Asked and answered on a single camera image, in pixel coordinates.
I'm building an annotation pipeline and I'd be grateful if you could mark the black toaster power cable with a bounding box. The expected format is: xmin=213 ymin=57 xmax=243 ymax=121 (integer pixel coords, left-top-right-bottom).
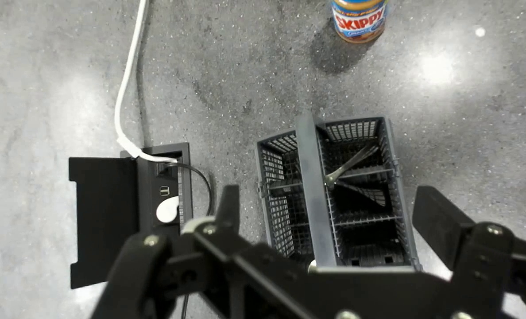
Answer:
xmin=175 ymin=161 xmax=216 ymax=218

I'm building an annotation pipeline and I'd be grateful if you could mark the white round plug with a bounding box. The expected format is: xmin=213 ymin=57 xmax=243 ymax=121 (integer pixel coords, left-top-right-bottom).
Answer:
xmin=154 ymin=195 xmax=181 ymax=225

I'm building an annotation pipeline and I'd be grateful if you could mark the dark grey cutlery basket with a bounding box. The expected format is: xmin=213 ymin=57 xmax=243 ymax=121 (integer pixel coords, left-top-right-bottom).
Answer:
xmin=255 ymin=114 xmax=423 ymax=273

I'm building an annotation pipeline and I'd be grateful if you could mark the blue-lidded peanut butter jar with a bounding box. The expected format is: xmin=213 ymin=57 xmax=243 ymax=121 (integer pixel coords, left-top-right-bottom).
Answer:
xmin=329 ymin=0 xmax=390 ymax=44

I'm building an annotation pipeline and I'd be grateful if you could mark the silver metal fork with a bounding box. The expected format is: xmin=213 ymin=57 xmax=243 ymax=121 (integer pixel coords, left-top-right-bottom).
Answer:
xmin=324 ymin=144 xmax=383 ymax=185

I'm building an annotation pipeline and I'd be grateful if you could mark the white power cable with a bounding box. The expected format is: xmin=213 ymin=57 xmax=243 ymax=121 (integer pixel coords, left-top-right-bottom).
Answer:
xmin=113 ymin=0 xmax=181 ymax=165

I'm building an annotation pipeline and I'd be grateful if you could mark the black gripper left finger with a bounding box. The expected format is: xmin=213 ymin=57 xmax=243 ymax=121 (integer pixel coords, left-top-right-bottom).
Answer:
xmin=90 ymin=185 xmax=264 ymax=319

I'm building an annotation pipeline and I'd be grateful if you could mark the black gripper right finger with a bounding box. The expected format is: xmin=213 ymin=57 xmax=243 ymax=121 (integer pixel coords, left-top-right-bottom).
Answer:
xmin=411 ymin=185 xmax=526 ymax=319

